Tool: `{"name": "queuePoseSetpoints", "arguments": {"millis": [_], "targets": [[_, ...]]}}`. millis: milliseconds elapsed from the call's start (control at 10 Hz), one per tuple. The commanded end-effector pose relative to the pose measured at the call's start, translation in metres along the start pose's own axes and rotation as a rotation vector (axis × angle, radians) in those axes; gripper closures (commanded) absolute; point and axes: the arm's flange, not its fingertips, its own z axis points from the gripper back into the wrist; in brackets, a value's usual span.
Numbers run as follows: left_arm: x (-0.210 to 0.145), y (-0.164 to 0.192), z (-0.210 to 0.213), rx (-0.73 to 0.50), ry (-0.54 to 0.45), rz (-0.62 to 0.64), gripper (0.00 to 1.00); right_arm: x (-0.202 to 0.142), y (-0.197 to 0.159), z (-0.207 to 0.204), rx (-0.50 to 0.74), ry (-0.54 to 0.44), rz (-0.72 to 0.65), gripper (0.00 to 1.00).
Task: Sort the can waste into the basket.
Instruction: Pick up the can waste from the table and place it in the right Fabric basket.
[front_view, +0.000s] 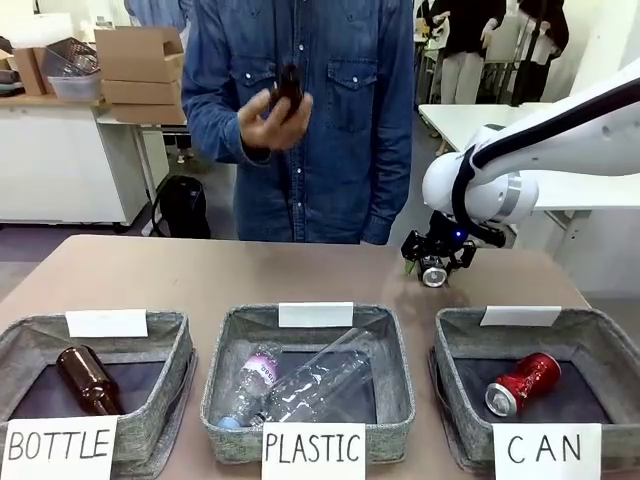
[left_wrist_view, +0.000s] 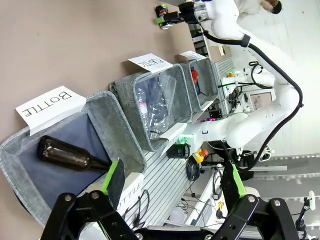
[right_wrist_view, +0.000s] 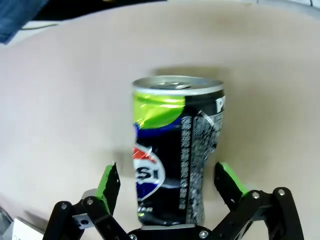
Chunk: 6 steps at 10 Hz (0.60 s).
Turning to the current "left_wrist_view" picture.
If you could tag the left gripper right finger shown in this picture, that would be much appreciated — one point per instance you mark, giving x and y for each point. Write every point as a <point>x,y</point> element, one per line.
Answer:
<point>250,220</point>

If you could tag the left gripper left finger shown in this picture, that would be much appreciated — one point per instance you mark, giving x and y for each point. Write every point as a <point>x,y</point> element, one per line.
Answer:
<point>87,217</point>

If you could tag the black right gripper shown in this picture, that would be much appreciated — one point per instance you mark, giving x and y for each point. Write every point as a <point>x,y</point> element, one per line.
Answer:
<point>188,13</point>

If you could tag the blue Pepsi can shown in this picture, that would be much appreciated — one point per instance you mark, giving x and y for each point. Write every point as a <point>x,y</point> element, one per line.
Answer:
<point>161,10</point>

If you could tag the red soda can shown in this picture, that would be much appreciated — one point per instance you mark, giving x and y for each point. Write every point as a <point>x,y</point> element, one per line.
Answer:
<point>194,75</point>

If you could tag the brown glass bottle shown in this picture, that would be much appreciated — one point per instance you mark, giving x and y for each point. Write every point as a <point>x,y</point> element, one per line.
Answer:
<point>62,155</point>

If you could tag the clear plastic water bottle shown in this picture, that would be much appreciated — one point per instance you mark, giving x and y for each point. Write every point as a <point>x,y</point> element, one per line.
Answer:
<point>155,110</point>

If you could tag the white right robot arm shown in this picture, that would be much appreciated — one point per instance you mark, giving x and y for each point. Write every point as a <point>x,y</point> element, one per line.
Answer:
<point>282,100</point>

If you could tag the small white CAN label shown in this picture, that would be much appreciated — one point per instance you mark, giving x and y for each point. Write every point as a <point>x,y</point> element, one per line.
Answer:
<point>192,55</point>

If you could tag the grey fabric basket labelled can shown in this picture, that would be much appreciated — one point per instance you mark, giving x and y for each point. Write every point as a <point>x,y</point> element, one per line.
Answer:
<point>207,75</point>

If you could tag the grey fabric basket labelled plastic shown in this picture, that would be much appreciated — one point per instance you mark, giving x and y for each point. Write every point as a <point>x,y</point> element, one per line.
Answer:
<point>125,92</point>

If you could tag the grey fabric basket labelled bottle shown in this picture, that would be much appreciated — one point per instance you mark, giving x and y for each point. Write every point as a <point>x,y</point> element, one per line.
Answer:
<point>120,130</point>

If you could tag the large white CAN label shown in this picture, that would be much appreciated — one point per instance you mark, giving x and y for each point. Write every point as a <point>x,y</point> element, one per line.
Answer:
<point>202,110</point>

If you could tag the small white PLASTIC label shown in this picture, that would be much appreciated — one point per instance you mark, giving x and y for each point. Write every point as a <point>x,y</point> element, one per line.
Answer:
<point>150,62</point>

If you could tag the large white BOTTLE label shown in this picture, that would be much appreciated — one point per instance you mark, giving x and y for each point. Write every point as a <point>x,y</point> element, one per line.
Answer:
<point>132,187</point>

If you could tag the white webcam on tripod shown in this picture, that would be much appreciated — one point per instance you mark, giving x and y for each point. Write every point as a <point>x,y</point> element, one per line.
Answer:
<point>311,200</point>

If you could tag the black headphones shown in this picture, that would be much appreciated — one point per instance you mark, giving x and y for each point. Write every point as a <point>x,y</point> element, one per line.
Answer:
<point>192,170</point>

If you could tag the person in white shirt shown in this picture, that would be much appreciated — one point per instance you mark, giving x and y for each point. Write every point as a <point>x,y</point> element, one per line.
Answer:
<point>250,6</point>

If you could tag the yellow red emergency stop button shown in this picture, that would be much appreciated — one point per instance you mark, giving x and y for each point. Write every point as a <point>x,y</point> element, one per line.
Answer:
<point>200,156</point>

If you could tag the black cup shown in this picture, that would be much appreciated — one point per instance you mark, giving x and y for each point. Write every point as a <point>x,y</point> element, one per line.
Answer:
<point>177,151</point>

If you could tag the large white PLASTIC label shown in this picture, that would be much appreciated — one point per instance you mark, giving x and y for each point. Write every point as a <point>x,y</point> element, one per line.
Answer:
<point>175,130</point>

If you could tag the small white BOTTLE label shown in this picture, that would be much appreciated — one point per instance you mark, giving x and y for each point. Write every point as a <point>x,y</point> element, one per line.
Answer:
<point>50,107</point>

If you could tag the computer monitor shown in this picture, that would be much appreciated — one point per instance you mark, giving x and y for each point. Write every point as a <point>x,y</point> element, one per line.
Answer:
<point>260,100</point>

